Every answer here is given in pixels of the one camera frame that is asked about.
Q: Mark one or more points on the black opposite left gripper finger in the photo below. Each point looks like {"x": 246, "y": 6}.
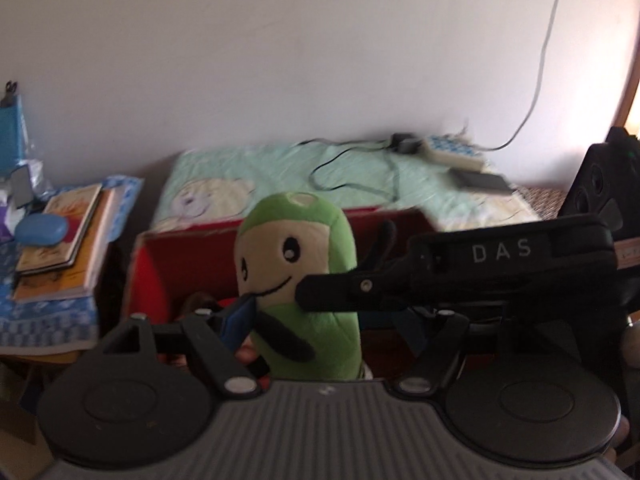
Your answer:
{"x": 358, "y": 292}

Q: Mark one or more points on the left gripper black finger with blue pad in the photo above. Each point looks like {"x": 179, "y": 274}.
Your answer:
{"x": 207, "y": 339}
{"x": 437, "y": 339}

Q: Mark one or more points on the patterned brown mattress cover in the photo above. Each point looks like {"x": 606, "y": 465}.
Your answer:
{"x": 542, "y": 203}

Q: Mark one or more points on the red cardboard box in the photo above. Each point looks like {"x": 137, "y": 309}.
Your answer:
{"x": 169, "y": 267}

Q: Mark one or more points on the black smartphone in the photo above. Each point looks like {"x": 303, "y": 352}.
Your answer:
{"x": 480, "y": 182}

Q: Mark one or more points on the blue checkered cloth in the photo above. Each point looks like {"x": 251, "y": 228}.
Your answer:
{"x": 48, "y": 327}

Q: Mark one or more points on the black power adapter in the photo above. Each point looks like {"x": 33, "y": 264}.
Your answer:
{"x": 405, "y": 143}

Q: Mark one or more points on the lower orange book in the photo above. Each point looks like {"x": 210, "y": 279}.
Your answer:
{"x": 69, "y": 269}

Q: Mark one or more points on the orange book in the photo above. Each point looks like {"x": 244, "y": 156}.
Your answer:
{"x": 77, "y": 206}
{"x": 69, "y": 269}

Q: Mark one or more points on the white power strip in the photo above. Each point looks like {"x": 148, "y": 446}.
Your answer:
{"x": 449, "y": 152}

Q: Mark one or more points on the top orange book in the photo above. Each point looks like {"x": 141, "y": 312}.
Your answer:
{"x": 77, "y": 206}

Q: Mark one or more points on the blue glasses case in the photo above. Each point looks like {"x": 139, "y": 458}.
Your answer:
{"x": 41, "y": 230}

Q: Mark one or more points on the small black mirror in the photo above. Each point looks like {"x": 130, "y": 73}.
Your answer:
{"x": 22, "y": 191}

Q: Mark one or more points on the blue clipped notepad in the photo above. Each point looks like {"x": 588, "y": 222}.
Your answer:
{"x": 13, "y": 132}

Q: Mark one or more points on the black camera rig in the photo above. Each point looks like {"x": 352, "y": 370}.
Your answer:
{"x": 607, "y": 184}

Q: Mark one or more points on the wooden door frame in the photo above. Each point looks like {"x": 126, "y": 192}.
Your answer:
{"x": 627, "y": 115}

